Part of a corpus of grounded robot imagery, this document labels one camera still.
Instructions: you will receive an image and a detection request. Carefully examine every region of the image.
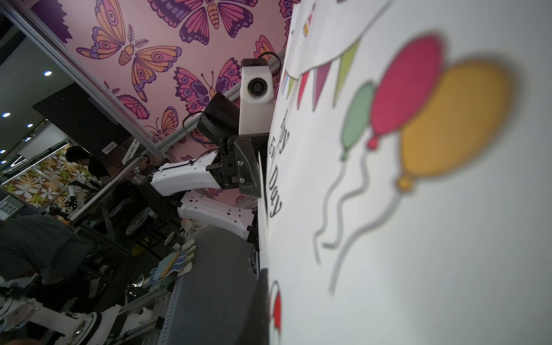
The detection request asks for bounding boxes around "white desktop robot arm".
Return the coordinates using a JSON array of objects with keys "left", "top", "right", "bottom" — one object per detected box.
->
[{"left": 1, "top": 298, "right": 122, "bottom": 344}]

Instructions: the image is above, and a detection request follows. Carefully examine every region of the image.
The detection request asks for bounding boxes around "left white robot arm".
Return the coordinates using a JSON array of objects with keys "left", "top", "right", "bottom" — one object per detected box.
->
[{"left": 142, "top": 93, "right": 275, "bottom": 244}]

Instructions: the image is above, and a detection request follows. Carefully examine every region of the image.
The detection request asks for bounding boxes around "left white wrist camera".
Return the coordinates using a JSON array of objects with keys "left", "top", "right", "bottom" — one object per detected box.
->
[{"left": 239, "top": 58, "right": 275, "bottom": 135}]

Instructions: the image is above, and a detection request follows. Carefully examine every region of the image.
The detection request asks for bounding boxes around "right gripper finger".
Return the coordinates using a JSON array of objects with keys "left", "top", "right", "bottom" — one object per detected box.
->
[{"left": 236, "top": 269, "right": 269, "bottom": 345}]

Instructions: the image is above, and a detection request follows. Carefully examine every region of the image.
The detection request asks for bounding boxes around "person in white shirt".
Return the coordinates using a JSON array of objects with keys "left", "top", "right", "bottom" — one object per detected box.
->
[{"left": 65, "top": 146, "right": 124, "bottom": 185}]

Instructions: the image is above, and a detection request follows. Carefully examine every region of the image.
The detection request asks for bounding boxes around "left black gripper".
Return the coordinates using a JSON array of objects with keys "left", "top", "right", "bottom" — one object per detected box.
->
[{"left": 207, "top": 133, "right": 269, "bottom": 198}]

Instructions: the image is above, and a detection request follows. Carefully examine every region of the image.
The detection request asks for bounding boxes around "person in grey shirt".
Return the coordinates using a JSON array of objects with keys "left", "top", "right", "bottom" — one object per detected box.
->
[{"left": 1, "top": 214, "right": 91, "bottom": 285}]

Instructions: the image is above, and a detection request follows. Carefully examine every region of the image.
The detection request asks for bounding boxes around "white paper bag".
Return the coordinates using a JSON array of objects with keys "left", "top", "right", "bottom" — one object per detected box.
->
[{"left": 262, "top": 1, "right": 551, "bottom": 344}]

